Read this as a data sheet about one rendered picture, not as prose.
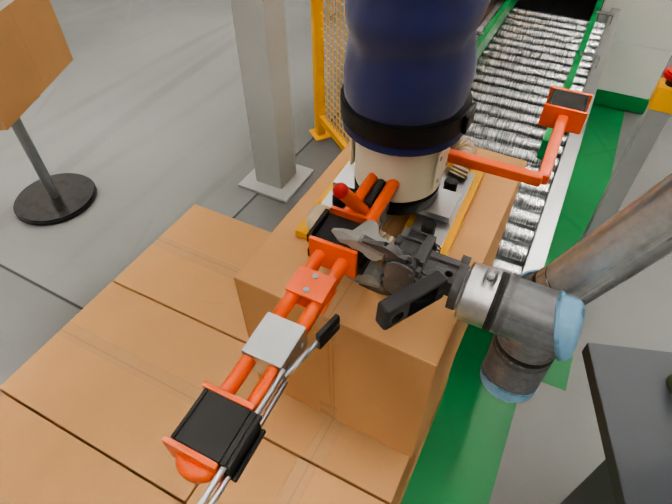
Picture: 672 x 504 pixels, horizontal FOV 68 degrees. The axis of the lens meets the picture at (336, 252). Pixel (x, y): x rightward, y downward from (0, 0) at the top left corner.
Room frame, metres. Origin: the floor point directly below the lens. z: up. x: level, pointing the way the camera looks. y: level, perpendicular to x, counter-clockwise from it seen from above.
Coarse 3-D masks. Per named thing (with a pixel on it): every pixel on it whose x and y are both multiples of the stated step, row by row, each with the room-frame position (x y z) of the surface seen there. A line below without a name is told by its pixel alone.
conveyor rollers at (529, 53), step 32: (512, 32) 2.74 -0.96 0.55; (544, 32) 2.74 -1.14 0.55; (576, 32) 2.75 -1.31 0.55; (480, 64) 2.37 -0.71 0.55; (512, 64) 2.37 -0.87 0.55; (544, 64) 2.38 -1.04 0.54; (480, 96) 2.07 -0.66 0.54; (512, 96) 2.09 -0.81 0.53; (544, 96) 2.11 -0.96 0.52; (480, 128) 1.80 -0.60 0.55; (512, 128) 1.82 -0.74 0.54; (544, 128) 1.84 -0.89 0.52; (544, 192) 1.40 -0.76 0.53; (512, 224) 1.22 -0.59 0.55; (512, 256) 1.09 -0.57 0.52
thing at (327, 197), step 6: (354, 162) 0.91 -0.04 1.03; (342, 168) 0.90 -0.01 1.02; (330, 186) 0.84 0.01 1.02; (324, 192) 0.82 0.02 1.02; (330, 192) 0.81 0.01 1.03; (324, 198) 0.80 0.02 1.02; (330, 198) 0.79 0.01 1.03; (336, 198) 0.76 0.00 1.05; (330, 204) 0.77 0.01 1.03; (336, 204) 0.76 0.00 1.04; (342, 204) 0.76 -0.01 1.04; (300, 228) 0.71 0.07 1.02; (306, 228) 0.71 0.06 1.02; (300, 234) 0.70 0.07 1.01; (306, 234) 0.70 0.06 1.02
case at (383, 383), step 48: (480, 192) 0.83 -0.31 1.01; (288, 240) 0.69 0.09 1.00; (480, 240) 0.69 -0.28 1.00; (240, 288) 0.60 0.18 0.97; (336, 288) 0.57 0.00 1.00; (336, 336) 0.50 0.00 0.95; (384, 336) 0.47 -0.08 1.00; (432, 336) 0.47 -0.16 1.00; (288, 384) 0.57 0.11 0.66; (336, 384) 0.50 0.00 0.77; (384, 384) 0.46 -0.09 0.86; (432, 384) 0.42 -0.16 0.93; (384, 432) 0.45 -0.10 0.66
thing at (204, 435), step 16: (208, 384) 0.30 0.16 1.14; (208, 400) 0.28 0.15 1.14; (224, 400) 0.28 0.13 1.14; (240, 400) 0.28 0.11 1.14; (192, 416) 0.26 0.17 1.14; (208, 416) 0.26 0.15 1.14; (224, 416) 0.26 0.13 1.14; (240, 416) 0.26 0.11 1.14; (176, 432) 0.24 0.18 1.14; (192, 432) 0.24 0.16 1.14; (208, 432) 0.24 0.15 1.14; (224, 432) 0.24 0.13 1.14; (176, 448) 0.23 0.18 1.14; (192, 448) 0.23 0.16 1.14; (208, 448) 0.22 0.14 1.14; (224, 448) 0.22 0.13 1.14; (208, 464) 0.21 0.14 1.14
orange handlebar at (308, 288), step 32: (448, 160) 0.78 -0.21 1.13; (480, 160) 0.76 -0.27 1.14; (544, 160) 0.76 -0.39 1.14; (384, 192) 0.67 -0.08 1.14; (320, 256) 0.53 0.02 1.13; (288, 288) 0.46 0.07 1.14; (320, 288) 0.46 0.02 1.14; (224, 384) 0.31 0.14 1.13; (256, 384) 0.31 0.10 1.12; (192, 480) 0.20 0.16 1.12
